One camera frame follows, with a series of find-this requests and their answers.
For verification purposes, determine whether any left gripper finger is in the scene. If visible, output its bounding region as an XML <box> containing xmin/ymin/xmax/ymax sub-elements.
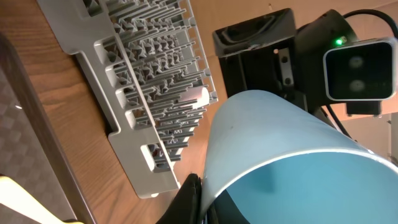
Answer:
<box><xmin>156</xmin><ymin>174</ymin><xmax>201</xmax><ymax>224</ymax></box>

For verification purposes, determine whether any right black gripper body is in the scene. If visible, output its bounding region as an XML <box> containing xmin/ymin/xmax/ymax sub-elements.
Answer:
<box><xmin>212</xmin><ymin>8</ymin><xmax>308</xmax><ymax>109</ymax></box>

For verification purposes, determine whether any pink plastic cup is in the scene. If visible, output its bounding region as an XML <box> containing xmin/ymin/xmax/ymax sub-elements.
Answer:
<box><xmin>190</xmin><ymin>87</ymin><xmax>210</xmax><ymax>109</ymax></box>

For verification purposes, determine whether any light blue plastic cup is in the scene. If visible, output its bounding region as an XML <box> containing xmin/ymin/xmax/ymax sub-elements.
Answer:
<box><xmin>200</xmin><ymin>90</ymin><xmax>397</xmax><ymax>223</ymax></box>

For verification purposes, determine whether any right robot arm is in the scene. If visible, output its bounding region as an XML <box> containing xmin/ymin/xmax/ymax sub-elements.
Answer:
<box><xmin>212</xmin><ymin>8</ymin><xmax>357</xmax><ymax>111</ymax></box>

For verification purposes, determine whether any grey plastic dishwasher rack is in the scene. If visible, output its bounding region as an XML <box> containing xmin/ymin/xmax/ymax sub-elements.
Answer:
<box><xmin>38</xmin><ymin>0</ymin><xmax>218</xmax><ymax>198</ymax></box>

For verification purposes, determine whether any dark brown serving tray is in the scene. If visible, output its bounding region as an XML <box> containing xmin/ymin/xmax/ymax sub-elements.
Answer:
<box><xmin>1</xmin><ymin>36</ymin><xmax>95</xmax><ymax>223</ymax></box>

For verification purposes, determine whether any pale yellow plastic spoon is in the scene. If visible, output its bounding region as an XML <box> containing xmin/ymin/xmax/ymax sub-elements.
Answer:
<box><xmin>1</xmin><ymin>176</ymin><xmax>83</xmax><ymax>224</ymax></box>

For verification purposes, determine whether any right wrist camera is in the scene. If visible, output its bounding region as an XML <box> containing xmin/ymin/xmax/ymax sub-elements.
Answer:
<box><xmin>323</xmin><ymin>37</ymin><xmax>397</xmax><ymax>101</ymax></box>

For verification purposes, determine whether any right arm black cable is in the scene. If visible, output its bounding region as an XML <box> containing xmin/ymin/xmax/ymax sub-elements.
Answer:
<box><xmin>325</xmin><ymin>8</ymin><xmax>398</xmax><ymax>139</ymax></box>

